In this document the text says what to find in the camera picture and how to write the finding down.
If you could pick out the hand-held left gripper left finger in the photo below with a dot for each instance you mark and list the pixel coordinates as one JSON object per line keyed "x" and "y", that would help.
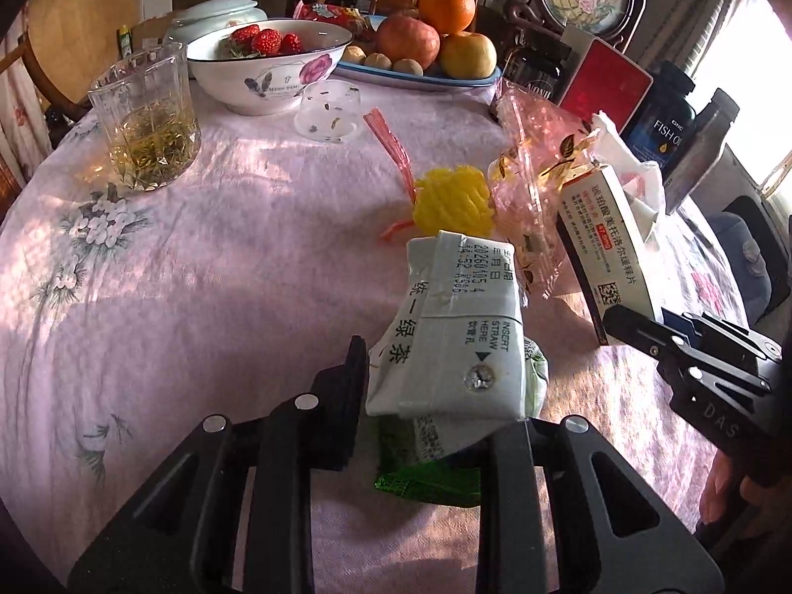
{"x": 337, "y": 421}

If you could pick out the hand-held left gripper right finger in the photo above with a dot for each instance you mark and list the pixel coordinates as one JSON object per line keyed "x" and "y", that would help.
{"x": 510, "y": 451}

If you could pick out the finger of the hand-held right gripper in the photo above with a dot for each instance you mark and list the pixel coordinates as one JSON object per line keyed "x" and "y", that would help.
{"x": 637, "y": 331}
{"x": 680, "y": 323}

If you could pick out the green snack wrapper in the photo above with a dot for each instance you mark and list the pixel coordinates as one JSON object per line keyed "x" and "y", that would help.
{"x": 427, "y": 482}

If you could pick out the white medicine box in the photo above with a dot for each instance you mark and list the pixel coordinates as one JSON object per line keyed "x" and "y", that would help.
{"x": 609, "y": 241}

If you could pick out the white tea drink carton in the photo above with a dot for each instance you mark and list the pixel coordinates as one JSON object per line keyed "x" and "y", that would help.
{"x": 445, "y": 334}

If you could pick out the clear plastic cup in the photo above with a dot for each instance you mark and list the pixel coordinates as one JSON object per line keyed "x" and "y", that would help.
{"x": 328, "y": 111}

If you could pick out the person's right hand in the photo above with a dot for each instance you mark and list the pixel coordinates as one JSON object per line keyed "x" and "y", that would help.
{"x": 714, "y": 486}

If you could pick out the blue cushioned chair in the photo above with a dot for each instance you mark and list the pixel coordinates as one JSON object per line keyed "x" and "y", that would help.
{"x": 752, "y": 210}

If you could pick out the stainless steel bottle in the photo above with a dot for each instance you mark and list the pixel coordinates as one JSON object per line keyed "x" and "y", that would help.
{"x": 699, "y": 148}

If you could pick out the dark blue supplement bottle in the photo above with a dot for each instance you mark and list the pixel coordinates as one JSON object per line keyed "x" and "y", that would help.
{"x": 662, "y": 127}

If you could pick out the pink cellophane bag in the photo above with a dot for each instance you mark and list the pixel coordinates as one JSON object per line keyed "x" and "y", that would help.
{"x": 532, "y": 148}

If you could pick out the yellow foam fruit net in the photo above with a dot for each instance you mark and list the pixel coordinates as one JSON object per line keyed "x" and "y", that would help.
{"x": 455, "y": 201}

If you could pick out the red rectangular tin box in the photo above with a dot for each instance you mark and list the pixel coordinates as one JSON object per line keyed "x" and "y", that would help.
{"x": 609, "y": 86}

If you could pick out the window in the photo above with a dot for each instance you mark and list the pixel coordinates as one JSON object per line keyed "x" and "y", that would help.
{"x": 755, "y": 74}

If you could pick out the dark brown supplement jar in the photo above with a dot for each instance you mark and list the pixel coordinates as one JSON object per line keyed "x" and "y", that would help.
{"x": 538, "y": 74}

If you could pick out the red plastic strip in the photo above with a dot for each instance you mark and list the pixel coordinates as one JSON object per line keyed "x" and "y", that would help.
{"x": 387, "y": 142}

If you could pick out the brick pattern curtain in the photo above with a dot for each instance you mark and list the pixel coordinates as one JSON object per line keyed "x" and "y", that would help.
{"x": 687, "y": 18}

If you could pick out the blue fruit plate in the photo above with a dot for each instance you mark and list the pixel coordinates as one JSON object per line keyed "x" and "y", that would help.
{"x": 433, "y": 81}

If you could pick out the yellow apple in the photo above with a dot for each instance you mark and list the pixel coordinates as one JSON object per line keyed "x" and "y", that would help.
{"x": 468, "y": 55}

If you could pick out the white floral porcelain bowl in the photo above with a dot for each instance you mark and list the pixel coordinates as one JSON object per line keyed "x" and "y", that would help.
{"x": 272, "y": 83}

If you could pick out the small brown fruit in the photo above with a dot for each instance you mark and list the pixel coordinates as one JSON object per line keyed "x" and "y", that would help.
{"x": 354, "y": 53}
{"x": 408, "y": 67}
{"x": 377, "y": 62}

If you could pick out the glass cup with tea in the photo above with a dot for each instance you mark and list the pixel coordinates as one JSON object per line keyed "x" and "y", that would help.
{"x": 145, "y": 124}

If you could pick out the red apple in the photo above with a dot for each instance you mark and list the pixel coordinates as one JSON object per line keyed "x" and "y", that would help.
{"x": 407, "y": 43}

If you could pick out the orange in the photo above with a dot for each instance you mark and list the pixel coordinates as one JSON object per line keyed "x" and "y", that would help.
{"x": 447, "y": 7}

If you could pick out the red strawberry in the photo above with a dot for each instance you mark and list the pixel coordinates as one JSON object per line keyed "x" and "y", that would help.
{"x": 244, "y": 36}
{"x": 267, "y": 42}
{"x": 292, "y": 43}

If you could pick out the red snack packet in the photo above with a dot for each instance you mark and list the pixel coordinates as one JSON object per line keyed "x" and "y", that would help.
{"x": 328, "y": 13}

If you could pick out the pale lidded porcelain pot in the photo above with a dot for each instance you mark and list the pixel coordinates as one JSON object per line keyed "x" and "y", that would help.
{"x": 213, "y": 12}

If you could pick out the small green bottle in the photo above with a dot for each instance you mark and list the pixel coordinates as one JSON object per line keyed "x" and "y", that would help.
{"x": 125, "y": 42}

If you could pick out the brown cardboard box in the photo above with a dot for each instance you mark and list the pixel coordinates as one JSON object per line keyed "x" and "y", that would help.
{"x": 148, "y": 26}

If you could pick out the white floral curtain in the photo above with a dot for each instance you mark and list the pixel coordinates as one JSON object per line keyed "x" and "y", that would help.
{"x": 18, "y": 117}

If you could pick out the yellow wooden door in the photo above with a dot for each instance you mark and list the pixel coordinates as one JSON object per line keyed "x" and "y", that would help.
{"x": 80, "y": 12}

